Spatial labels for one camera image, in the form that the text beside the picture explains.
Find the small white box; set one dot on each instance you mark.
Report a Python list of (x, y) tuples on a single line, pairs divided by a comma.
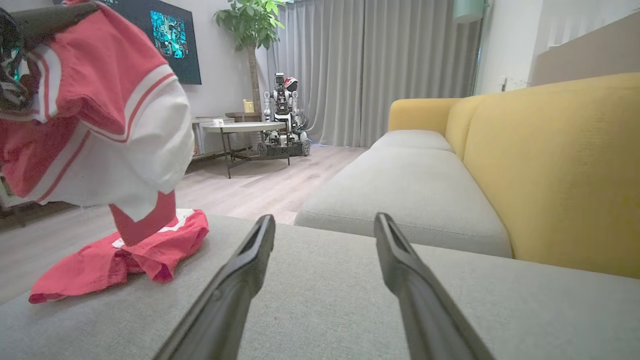
[(218, 122)]

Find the yellow sofa frame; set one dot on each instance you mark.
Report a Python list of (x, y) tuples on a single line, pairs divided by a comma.
[(550, 175)]

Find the round coffee table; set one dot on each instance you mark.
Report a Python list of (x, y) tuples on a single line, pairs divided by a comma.
[(240, 127)]

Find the long low TV cabinet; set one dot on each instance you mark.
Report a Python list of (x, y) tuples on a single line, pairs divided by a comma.
[(197, 140)]

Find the small grey sofa seat cushion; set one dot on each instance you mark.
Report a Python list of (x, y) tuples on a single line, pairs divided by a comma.
[(412, 140)]

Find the red basketball jersey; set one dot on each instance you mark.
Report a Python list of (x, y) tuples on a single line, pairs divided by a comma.
[(100, 75)]

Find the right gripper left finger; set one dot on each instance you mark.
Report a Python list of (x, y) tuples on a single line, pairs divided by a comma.
[(225, 310)]

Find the grey ottoman cushion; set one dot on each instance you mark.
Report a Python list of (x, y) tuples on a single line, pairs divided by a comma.
[(325, 300)]

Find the beige wall panel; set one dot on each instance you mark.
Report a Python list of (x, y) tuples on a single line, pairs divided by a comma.
[(590, 55)]

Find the grey curtains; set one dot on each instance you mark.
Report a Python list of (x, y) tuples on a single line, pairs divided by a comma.
[(375, 75)]

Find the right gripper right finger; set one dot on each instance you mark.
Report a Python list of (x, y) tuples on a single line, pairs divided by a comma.
[(430, 320)]

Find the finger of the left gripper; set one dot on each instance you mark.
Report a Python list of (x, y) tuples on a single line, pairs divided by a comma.
[(50, 22)]

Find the potted green tree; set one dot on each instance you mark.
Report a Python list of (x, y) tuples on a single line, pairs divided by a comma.
[(250, 20)]

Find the white wheeled robot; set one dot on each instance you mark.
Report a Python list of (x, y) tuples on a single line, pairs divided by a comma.
[(282, 107)]

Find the large grey sofa seat cushion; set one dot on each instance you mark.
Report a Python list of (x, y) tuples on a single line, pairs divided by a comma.
[(410, 195)]

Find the yellow mug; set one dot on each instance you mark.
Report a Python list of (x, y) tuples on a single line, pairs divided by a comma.
[(248, 106)]

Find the brown side stand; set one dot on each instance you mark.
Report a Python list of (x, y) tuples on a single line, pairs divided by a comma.
[(242, 116)]

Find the wall television screen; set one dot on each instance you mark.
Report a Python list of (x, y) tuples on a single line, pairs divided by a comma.
[(170, 35)]

